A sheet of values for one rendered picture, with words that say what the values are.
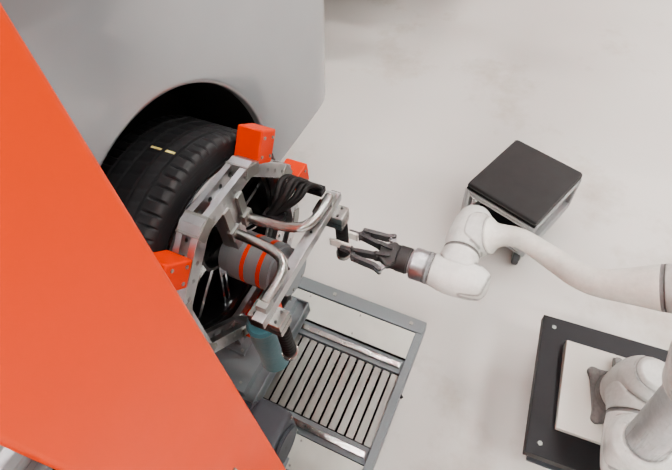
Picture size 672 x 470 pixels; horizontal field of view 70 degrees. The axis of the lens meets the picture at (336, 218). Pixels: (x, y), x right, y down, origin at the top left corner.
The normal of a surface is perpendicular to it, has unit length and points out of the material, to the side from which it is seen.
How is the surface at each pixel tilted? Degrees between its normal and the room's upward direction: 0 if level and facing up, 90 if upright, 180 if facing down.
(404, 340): 0
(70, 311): 90
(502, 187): 0
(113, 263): 90
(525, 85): 0
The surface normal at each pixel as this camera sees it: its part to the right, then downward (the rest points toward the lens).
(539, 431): -0.06, -0.63
